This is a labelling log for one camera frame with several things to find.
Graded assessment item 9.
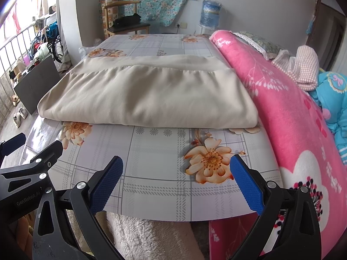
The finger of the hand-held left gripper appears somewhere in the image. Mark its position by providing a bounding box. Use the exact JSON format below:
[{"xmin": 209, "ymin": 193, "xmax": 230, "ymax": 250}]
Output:
[
  {"xmin": 0, "ymin": 140, "xmax": 64, "ymax": 180},
  {"xmin": 0, "ymin": 134, "xmax": 27, "ymax": 158}
]

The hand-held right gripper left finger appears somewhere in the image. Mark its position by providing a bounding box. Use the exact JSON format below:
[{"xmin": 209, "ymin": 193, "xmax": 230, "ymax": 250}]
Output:
[{"xmin": 33, "ymin": 156, "xmax": 125, "ymax": 260}]

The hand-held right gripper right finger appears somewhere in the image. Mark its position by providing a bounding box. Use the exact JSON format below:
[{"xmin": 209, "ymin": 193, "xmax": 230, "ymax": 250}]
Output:
[{"xmin": 230, "ymin": 154, "xmax": 322, "ymax": 260}]

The beige zip jacket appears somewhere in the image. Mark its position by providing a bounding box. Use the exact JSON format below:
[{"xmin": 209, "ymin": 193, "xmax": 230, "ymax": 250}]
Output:
[{"xmin": 37, "ymin": 55, "xmax": 259, "ymax": 128}]

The dark grey board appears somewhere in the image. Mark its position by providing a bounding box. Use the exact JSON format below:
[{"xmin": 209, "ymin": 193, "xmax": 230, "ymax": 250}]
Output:
[{"xmin": 13, "ymin": 55, "xmax": 61, "ymax": 115}]

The white fleece clothing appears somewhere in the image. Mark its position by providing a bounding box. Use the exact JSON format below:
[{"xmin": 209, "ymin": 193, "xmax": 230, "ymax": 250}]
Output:
[{"xmin": 68, "ymin": 210, "xmax": 209, "ymax": 260}]

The pink floral blanket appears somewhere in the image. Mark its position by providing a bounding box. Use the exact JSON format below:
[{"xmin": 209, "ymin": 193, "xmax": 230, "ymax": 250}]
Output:
[{"xmin": 209, "ymin": 30, "xmax": 347, "ymax": 260}]

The wheelchair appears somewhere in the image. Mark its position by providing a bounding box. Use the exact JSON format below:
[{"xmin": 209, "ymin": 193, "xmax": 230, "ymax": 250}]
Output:
[{"xmin": 43, "ymin": 22, "xmax": 67, "ymax": 63}]

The red hanging garment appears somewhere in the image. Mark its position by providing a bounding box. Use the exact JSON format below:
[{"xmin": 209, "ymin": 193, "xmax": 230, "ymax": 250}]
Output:
[{"xmin": 5, "ymin": 11, "xmax": 22, "ymax": 31}]

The blue printed quilt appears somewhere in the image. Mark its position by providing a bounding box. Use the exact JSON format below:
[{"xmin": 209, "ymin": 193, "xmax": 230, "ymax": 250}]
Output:
[{"xmin": 306, "ymin": 70, "xmax": 347, "ymax": 166}]

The pink checked cloth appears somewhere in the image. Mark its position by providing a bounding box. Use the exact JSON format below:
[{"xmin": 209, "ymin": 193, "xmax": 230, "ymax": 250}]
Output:
[{"xmin": 272, "ymin": 45, "xmax": 320, "ymax": 91}]

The lace-trimmed floral pillow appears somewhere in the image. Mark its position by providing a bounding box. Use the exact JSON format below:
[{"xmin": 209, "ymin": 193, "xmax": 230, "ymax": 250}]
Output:
[{"xmin": 233, "ymin": 31, "xmax": 285, "ymax": 60}]

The white water dispenser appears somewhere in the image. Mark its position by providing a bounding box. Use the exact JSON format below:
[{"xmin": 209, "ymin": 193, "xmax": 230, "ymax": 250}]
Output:
[{"xmin": 197, "ymin": 25, "xmax": 217, "ymax": 36}]

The wooden chair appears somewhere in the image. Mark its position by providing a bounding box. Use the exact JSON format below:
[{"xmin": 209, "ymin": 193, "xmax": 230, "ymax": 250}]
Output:
[{"xmin": 104, "ymin": 1, "xmax": 151, "ymax": 39}]

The black bag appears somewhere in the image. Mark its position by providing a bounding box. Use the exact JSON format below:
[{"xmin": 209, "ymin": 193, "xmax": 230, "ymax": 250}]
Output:
[{"xmin": 114, "ymin": 13, "xmax": 142, "ymax": 28}]

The brown wooden door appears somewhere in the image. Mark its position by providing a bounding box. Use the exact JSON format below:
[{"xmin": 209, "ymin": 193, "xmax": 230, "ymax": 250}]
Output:
[{"xmin": 306, "ymin": 0, "xmax": 347, "ymax": 71}]

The blue water jug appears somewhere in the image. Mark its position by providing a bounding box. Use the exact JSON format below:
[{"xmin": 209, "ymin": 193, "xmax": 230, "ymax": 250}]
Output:
[{"xmin": 200, "ymin": 0, "xmax": 221, "ymax": 29}]

